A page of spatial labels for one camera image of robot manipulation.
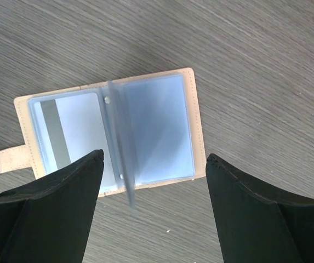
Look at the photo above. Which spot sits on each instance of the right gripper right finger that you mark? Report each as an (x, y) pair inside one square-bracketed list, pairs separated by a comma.
[(257, 221)]

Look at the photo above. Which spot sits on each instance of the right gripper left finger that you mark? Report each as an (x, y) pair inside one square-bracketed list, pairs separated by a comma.
[(49, 219)]

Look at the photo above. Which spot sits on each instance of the beige leather card holder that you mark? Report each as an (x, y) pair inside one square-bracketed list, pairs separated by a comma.
[(152, 125)]

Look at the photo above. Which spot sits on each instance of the white striped credit card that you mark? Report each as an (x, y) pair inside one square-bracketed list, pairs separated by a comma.
[(68, 127)]

